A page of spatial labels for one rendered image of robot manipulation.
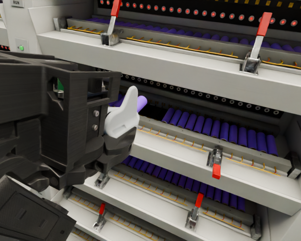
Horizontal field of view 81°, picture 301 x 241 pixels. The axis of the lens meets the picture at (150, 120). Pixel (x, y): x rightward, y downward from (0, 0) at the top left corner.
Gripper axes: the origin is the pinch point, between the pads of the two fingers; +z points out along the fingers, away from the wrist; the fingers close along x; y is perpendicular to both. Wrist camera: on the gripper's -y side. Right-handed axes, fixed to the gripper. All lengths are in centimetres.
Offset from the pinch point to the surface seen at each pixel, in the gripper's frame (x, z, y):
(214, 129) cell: -13.5, 21.5, -4.4
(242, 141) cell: -19.7, 20.2, -4.8
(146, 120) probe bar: 2.1, 16.9, -5.7
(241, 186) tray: -20.8, 12.5, -11.1
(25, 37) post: 33.2, 10.6, 7.5
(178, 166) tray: -8.4, 12.7, -11.8
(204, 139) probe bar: -11.9, 16.6, -5.7
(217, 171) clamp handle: -15.0, 7.4, -7.0
